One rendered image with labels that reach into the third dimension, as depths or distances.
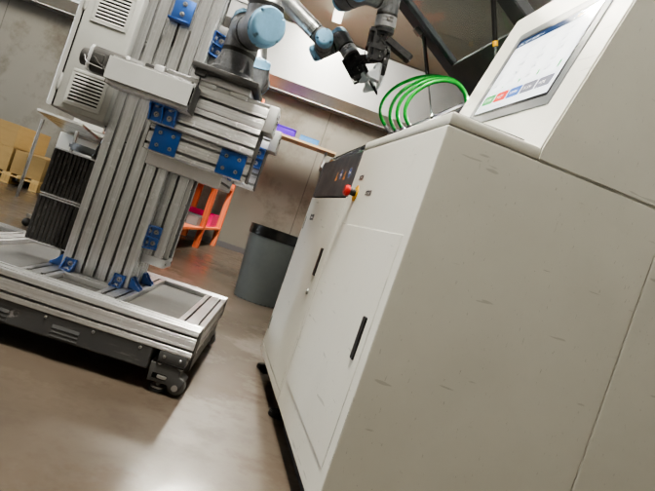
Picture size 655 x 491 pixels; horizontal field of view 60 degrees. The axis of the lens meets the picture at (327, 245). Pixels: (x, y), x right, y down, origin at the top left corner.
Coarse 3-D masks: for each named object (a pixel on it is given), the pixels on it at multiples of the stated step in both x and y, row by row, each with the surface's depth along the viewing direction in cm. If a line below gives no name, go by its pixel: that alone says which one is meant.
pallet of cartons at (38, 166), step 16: (0, 128) 679; (16, 128) 681; (0, 144) 680; (16, 144) 687; (48, 144) 787; (0, 160) 681; (16, 160) 685; (32, 160) 688; (48, 160) 696; (16, 176) 683; (32, 176) 689
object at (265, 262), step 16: (256, 224) 426; (256, 240) 424; (272, 240) 420; (288, 240) 421; (256, 256) 423; (272, 256) 421; (288, 256) 425; (240, 272) 433; (256, 272) 422; (272, 272) 423; (240, 288) 429; (256, 288) 423; (272, 288) 426; (272, 304) 430
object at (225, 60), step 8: (224, 48) 190; (232, 48) 189; (240, 48) 189; (224, 56) 189; (232, 56) 188; (240, 56) 189; (248, 56) 190; (216, 64) 188; (224, 64) 187; (232, 64) 187; (240, 64) 188; (248, 64) 191; (232, 72) 187; (240, 72) 188; (248, 72) 191
